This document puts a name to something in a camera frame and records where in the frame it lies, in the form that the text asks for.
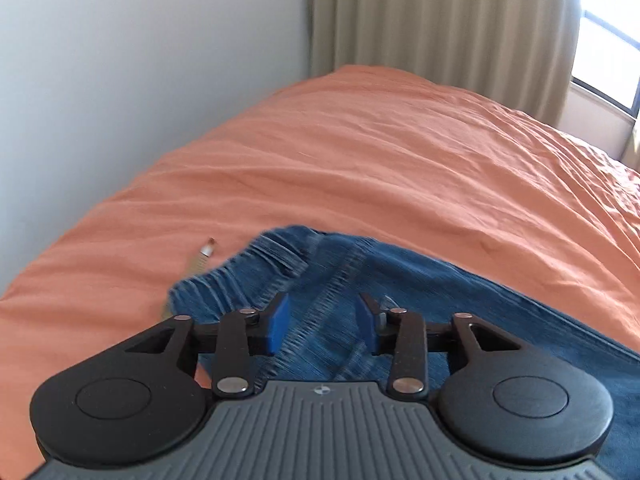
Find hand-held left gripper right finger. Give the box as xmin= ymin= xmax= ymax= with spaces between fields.
xmin=354 ymin=292 xmax=529 ymax=397

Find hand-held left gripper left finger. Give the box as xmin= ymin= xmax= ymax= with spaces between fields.
xmin=123 ymin=291 xmax=292 ymax=401

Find blue denim pants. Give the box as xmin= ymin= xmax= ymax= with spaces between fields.
xmin=159 ymin=225 xmax=640 ymax=476

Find orange bed sheet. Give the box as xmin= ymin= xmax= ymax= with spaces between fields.
xmin=0 ymin=64 xmax=640 ymax=480

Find beige pleated curtain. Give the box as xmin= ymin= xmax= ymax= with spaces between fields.
xmin=309 ymin=0 xmax=584 ymax=129

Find black framed window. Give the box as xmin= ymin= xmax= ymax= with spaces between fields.
xmin=570 ymin=6 xmax=640 ymax=117

